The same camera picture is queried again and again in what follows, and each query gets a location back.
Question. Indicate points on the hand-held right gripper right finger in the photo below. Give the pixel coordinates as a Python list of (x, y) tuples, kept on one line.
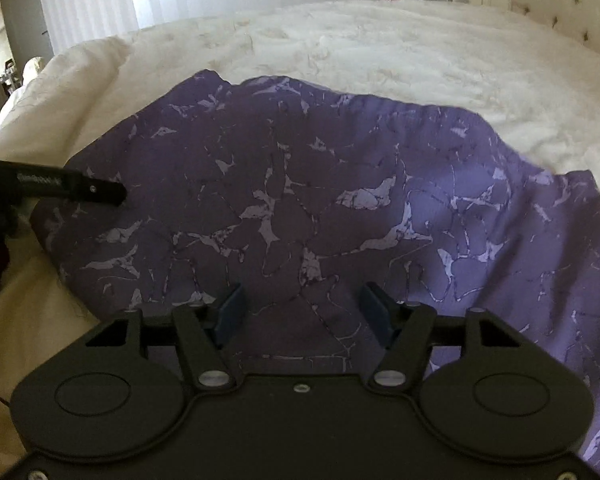
[(377, 310)]

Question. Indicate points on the purple marble print garment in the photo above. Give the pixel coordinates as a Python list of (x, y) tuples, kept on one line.
[(330, 185)]

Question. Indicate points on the cream tufted headboard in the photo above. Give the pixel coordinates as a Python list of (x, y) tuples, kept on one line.
[(575, 5)]

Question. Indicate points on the white sheer curtain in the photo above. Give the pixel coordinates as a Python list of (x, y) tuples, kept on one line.
[(90, 0)]

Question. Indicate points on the white bed comforter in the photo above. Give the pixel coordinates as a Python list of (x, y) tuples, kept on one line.
[(330, 50)]

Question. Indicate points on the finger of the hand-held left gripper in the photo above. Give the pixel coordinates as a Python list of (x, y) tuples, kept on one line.
[(100, 190)]

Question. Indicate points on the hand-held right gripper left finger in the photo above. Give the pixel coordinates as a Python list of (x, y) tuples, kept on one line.
[(230, 312)]

